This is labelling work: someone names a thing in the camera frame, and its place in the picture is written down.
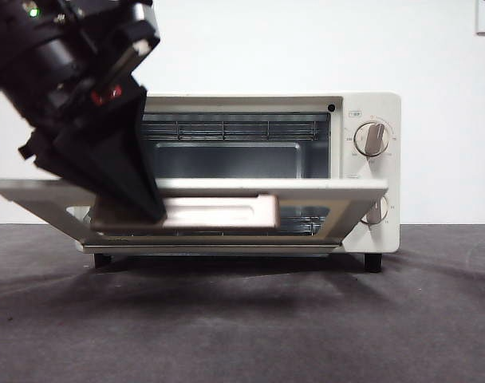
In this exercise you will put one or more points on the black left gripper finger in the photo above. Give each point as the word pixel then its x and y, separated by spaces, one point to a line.
pixel 115 159
pixel 55 167

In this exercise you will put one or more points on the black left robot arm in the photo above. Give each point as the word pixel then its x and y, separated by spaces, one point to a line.
pixel 35 60

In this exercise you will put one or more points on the cream Toshiba toaster oven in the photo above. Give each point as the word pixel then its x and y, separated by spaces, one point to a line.
pixel 390 119

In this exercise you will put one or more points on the cream temperature knob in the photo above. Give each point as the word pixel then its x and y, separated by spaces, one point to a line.
pixel 370 139

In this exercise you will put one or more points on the cream timer knob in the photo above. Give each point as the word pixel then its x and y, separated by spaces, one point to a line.
pixel 376 211

